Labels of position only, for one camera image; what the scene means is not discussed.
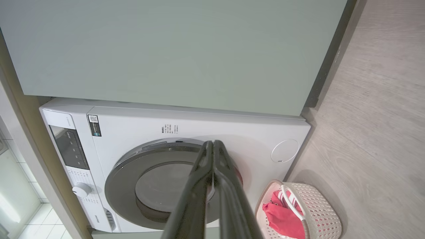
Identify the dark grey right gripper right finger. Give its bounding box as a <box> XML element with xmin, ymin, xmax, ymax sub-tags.
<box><xmin>213</xmin><ymin>140</ymin><xmax>265</xmax><ymax>239</ymax></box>

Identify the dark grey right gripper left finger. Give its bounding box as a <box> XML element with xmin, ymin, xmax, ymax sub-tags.
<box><xmin>161</xmin><ymin>140</ymin><xmax>214</xmax><ymax>239</ymax></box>

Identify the red and white garment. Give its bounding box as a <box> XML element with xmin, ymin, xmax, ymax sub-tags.
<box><xmin>262</xmin><ymin>189</ymin><xmax>306</xmax><ymax>239</ymax></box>

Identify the grey glass washing machine door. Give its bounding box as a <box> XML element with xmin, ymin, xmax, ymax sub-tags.
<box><xmin>105</xmin><ymin>141</ymin><xmax>244</xmax><ymax>230</ymax></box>

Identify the cream perforated laundry basket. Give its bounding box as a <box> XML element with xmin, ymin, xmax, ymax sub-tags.
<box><xmin>255</xmin><ymin>180</ymin><xmax>342</xmax><ymax>239</ymax></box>

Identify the white washing machine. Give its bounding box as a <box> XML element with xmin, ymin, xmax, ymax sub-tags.
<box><xmin>39</xmin><ymin>97</ymin><xmax>311</xmax><ymax>233</ymax></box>

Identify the round white filter cover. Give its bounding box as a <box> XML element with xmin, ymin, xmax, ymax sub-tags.
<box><xmin>271</xmin><ymin>139</ymin><xmax>300</xmax><ymax>163</ymax></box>

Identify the white round control knob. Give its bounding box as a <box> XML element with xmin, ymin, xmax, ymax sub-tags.
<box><xmin>72</xmin><ymin>182</ymin><xmax>92</xmax><ymax>198</ymax></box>

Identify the black QR code sticker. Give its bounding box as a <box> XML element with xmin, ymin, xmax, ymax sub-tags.
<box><xmin>87</xmin><ymin>115</ymin><xmax>102</xmax><ymax>137</ymax></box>

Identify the black control panel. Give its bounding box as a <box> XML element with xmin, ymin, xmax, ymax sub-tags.
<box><xmin>49</xmin><ymin>125</ymin><xmax>90</xmax><ymax>170</ymax></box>

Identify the large pale green cabinet panel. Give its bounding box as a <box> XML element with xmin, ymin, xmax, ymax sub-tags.
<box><xmin>0</xmin><ymin>0</ymin><xmax>347</xmax><ymax>117</ymax></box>

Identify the dark cabinet plinth strip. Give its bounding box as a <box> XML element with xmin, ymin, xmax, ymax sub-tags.
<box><xmin>304</xmin><ymin>0</ymin><xmax>358</xmax><ymax>109</ymax></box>

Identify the white and brown basket handle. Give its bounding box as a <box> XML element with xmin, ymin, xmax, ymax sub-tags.
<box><xmin>281</xmin><ymin>185</ymin><xmax>311</xmax><ymax>239</ymax></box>

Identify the beige cabinet side frame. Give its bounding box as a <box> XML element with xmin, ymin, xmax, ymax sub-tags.
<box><xmin>0</xmin><ymin>30</ymin><xmax>92</xmax><ymax>239</ymax></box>

